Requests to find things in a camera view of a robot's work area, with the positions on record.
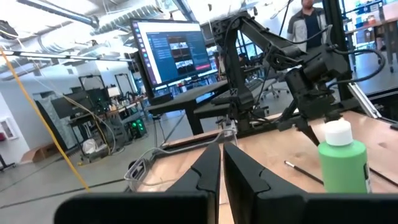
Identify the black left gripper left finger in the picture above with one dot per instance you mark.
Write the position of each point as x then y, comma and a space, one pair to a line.
186, 205

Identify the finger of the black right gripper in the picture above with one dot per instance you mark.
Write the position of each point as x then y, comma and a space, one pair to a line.
308, 129
287, 123

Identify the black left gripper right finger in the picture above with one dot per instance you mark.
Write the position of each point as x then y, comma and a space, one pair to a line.
280, 208

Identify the large green paint bottle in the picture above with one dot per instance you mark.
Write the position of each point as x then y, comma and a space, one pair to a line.
342, 168

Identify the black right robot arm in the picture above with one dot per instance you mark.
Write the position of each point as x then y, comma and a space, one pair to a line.
236, 62

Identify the office chair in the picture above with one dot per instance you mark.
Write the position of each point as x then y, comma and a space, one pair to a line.
273, 90

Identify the clear plastic bin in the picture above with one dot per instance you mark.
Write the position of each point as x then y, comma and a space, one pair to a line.
133, 174

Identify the person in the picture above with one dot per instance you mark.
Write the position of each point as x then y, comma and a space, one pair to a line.
306, 28

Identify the computer tower green lights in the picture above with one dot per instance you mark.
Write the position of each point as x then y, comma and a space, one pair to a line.
136, 127

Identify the background storage shelf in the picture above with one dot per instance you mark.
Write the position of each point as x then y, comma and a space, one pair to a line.
373, 18

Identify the black desk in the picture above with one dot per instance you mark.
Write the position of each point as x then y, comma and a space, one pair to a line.
186, 99

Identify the small black computer box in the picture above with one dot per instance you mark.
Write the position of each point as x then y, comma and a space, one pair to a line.
161, 99

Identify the white bag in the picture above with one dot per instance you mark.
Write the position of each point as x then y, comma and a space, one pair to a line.
93, 146

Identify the computer monitor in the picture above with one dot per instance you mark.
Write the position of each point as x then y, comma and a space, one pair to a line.
174, 53

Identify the cluttered background workbench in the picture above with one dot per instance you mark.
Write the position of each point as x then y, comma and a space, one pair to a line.
93, 102

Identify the cardboard box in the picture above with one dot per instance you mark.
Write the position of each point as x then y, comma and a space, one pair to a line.
37, 154

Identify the dark leaning panel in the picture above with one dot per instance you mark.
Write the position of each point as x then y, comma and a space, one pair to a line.
49, 124

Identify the red stool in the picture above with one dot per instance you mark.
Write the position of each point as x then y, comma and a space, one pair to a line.
2, 137

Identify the long ceiling light strip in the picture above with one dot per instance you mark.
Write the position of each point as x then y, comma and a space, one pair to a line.
46, 55

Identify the silver aluminium rail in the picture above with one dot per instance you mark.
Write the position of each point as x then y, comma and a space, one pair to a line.
365, 101

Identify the silver ventilation duct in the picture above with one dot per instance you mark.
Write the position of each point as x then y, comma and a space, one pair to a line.
130, 18

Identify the white wall panel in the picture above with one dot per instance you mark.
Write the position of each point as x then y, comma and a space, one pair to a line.
9, 127

